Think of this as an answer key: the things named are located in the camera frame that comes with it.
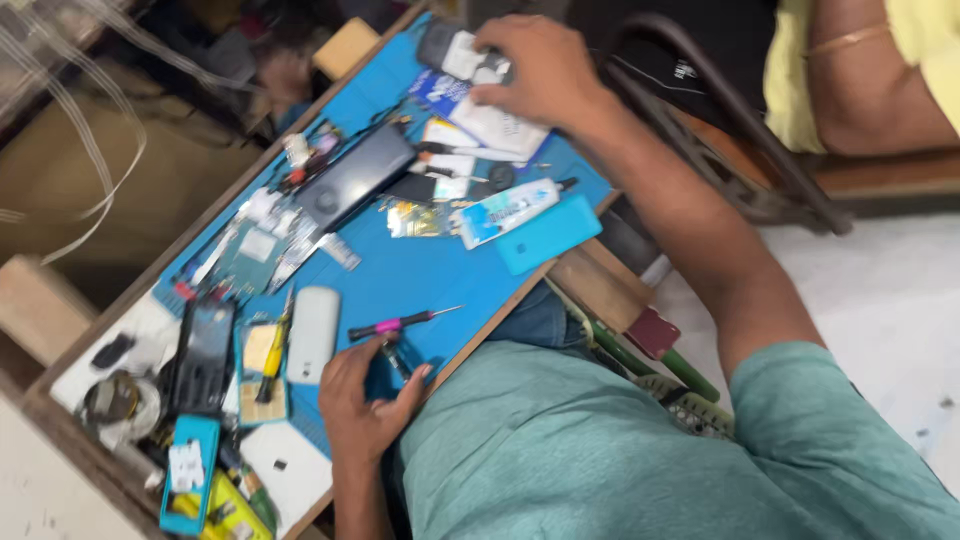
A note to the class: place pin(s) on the green stick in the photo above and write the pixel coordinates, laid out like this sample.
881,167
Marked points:
686,371

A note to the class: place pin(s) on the green circuit board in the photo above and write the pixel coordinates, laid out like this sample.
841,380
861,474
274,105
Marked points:
251,259

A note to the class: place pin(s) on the wooden block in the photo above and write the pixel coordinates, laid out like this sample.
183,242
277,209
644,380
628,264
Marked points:
345,49

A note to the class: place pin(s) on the person's right hand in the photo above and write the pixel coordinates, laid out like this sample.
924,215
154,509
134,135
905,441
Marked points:
562,71

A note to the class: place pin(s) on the white glue tube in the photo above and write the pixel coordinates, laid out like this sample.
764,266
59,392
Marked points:
506,212

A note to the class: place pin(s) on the teal box with white label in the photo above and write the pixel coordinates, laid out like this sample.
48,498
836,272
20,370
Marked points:
189,472

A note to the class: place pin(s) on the dark metal tweezers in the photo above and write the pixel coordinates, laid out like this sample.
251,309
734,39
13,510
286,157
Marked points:
396,361

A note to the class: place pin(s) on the blue phone case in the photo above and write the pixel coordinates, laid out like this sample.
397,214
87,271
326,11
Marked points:
547,234

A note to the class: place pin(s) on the small black part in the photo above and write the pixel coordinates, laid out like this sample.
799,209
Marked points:
112,351

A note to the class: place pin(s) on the white and blue paper packet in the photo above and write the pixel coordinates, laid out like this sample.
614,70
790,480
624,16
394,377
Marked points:
495,124

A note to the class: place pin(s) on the teal tray with sponge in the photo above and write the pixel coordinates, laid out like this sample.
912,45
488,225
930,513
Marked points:
262,409

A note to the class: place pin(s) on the dark smartphone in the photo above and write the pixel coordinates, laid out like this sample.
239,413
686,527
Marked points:
356,176

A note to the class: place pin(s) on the person's left hand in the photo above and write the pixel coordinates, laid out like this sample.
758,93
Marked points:
360,420

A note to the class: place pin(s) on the person's blue jeans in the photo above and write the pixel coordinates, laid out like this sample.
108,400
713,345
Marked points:
536,322

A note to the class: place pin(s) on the person's teal shirt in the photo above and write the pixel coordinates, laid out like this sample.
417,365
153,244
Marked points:
637,457

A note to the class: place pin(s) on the gold foil packet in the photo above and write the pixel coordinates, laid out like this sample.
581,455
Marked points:
415,220

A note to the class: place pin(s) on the blue work mat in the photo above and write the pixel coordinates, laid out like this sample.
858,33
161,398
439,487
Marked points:
420,277

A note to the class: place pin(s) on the dark curved chair frame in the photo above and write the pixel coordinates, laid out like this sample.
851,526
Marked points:
720,112

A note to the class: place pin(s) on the silver ribbon strip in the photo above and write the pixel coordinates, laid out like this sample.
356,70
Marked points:
339,250

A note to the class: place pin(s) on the black and pink screwdriver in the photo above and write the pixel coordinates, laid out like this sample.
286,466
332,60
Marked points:
394,324

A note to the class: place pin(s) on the white plastic strips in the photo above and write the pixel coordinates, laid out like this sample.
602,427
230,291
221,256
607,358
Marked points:
90,135

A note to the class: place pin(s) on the maroon block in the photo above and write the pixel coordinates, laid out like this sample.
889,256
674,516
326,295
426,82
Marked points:
652,334

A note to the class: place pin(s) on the white oval device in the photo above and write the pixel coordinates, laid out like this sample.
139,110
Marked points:
313,334

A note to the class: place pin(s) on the white paper sheet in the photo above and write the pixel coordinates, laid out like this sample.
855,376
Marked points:
289,469

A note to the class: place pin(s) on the wooden drawer board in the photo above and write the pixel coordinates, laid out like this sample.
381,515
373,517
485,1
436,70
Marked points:
600,285

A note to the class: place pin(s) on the black phone frame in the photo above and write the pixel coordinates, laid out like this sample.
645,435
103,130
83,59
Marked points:
202,356

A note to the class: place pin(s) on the white pen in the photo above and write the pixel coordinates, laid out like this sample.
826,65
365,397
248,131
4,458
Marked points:
472,151

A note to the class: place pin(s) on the yellow packet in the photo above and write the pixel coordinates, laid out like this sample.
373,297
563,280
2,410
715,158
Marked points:
229,510

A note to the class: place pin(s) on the gold bangle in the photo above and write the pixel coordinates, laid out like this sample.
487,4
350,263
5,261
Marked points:
847,39

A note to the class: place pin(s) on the small white box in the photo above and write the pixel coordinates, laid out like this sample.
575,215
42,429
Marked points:
469,64

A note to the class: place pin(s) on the black round cap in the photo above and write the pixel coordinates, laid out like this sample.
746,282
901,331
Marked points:
501,177

